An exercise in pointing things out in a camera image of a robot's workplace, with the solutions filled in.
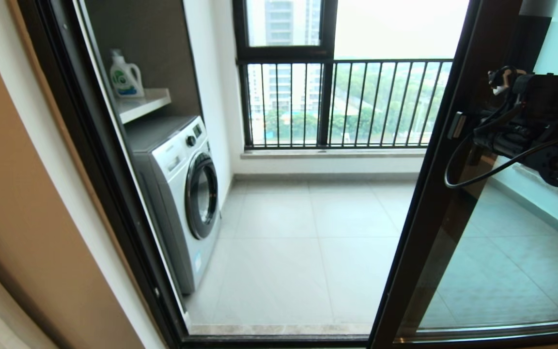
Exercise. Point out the dark brown fixed glass panel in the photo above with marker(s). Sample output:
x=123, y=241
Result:
x=533, y=43

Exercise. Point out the white detergent bottle green label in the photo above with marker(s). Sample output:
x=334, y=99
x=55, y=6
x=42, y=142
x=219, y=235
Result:
x=125, y=77

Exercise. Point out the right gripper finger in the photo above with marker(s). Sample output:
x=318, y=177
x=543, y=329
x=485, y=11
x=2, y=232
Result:
x=458, y=126

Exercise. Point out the white wall shelf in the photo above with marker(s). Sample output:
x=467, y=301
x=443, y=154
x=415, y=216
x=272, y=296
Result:
x=143, y=104

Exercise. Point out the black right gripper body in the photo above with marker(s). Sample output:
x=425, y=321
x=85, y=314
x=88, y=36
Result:
x=516, y=138

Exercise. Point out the long black balcony railing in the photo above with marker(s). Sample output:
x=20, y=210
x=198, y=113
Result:
x=380, y=62

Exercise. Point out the dark window frame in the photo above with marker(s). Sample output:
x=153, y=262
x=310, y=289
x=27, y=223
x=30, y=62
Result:
x=326, y=97

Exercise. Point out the dark brown sliding glass door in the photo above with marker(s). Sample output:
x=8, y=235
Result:
x=434, y=194

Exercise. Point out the long grey stone window sill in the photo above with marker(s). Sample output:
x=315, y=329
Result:
x=332, y=153

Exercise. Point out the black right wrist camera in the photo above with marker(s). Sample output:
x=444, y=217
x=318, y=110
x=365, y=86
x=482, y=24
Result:
x=545, y=97

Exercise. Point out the white front-load washing machine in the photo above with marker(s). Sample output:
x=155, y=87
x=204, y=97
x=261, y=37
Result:
x=172, y=194

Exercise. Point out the black-framed balcony doorway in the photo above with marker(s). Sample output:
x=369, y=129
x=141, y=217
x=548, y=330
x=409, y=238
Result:
x=66, y=72

